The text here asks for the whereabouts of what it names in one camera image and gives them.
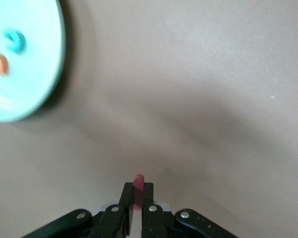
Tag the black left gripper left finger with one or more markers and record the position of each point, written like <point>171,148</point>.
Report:
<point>111,220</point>

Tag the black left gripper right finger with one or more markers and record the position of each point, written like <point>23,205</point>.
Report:
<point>154,223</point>

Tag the dark red foam letter l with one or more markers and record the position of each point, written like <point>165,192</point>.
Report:
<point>138,183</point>

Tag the teal foam letter c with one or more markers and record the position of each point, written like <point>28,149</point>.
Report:
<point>21,44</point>

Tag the brown table cover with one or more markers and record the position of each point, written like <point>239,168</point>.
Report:
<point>188,74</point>

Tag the light green plate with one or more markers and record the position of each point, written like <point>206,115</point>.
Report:
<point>34,81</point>

